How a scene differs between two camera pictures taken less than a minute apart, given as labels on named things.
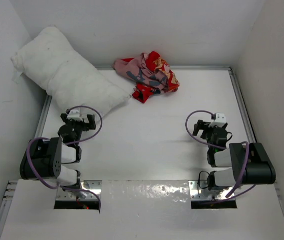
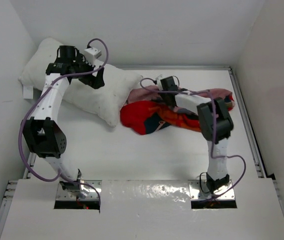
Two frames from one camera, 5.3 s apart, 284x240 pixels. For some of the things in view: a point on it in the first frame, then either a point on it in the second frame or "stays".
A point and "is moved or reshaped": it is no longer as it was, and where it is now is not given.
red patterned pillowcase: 150,73 -> 145,111
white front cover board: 144,210 stays
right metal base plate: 199,191 stays
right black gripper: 201,125 -> 162,95
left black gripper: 90,125 -> 94,82
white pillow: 75,81 is moved or reshaped
